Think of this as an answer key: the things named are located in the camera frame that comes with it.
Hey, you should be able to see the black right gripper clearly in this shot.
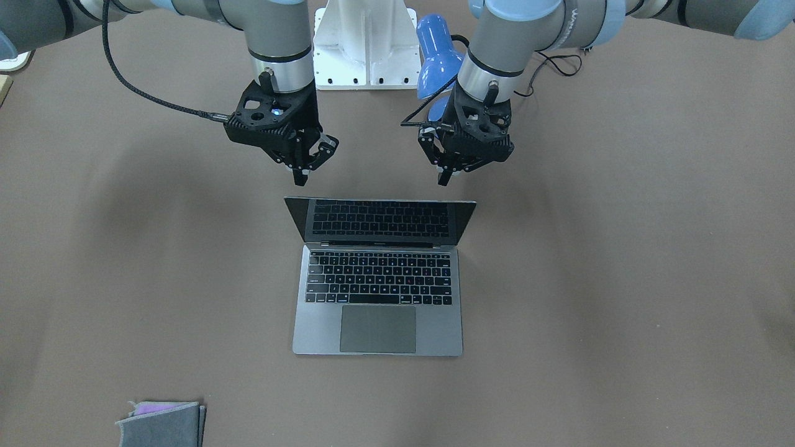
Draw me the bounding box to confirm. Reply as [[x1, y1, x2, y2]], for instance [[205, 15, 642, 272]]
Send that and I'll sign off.
[[261, 118, 340, 187]]

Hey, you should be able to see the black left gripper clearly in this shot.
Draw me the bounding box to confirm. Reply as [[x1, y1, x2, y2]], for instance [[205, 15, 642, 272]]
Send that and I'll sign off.
[[417, 127, 515, 186]]

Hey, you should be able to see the grey laptop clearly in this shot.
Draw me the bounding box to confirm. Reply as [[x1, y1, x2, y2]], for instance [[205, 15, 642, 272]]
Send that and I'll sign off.
[[284, 196, 476, 357]]

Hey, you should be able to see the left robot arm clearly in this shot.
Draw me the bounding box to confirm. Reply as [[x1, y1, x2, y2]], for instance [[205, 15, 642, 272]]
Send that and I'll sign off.
[[417, 1, 794, 186]]

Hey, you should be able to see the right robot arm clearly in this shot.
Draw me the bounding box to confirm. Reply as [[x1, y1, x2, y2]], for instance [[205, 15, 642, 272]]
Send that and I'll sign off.
[[1, 1, 338, 186]]

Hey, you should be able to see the blue desk lamp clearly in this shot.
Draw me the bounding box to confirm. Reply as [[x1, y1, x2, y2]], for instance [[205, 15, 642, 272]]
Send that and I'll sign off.
[[417, 14, 469, 100]]

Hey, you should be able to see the grey folded cloth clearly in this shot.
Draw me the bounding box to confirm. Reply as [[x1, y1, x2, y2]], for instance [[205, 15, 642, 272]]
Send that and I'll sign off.
[[116, 401, 206, 446]]

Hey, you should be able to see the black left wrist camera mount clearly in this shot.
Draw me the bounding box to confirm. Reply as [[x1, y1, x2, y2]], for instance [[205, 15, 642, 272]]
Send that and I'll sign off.
[[442, 84, 512, 142]]

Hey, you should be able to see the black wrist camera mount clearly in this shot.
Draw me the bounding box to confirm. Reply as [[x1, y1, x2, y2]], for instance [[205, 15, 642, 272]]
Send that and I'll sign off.
[[224, 71, 322, 151], [442, 84, 512, 142]]

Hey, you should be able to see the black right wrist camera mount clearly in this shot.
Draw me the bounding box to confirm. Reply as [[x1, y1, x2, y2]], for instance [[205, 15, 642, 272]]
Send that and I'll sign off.
[[224, 71, 322, 151]]

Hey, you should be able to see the braided camera cable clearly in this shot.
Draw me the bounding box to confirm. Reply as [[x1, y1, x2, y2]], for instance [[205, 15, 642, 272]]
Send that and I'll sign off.
[[401, 78, 460, 129], [101, 0, 249, 122]]

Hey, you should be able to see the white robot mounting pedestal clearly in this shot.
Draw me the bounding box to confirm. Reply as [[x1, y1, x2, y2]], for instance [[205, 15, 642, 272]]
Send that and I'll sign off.
[[313, 1, 421, 91]]

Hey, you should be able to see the black lamp power cord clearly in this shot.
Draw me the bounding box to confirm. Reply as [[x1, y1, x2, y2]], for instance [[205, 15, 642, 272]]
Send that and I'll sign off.
[[512, 50, 584, 98]]

